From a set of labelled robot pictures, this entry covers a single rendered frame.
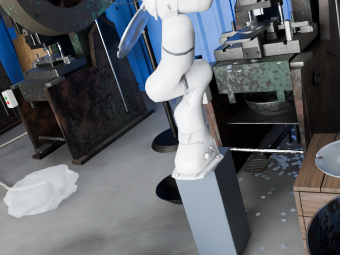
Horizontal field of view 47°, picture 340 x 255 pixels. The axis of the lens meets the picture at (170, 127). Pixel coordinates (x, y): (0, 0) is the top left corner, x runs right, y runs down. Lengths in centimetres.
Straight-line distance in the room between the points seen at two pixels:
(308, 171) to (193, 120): 47
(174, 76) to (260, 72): 67
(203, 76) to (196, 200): 49
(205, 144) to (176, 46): 42
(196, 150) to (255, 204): 66
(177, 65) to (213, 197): 54
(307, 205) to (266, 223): 42
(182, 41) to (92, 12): 180
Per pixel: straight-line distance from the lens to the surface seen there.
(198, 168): 146
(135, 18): 174
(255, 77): 195
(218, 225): 164
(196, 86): 143
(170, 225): 204
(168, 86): 138
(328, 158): 162
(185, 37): 124
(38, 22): 269
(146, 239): 202
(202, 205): 160
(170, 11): 125
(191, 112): 144
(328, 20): 225
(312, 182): 149
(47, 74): 313
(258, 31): 193
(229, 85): 202
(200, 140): 148
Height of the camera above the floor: 118
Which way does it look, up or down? 22 degrees down
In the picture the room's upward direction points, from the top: 17 degrees counter-clockwise
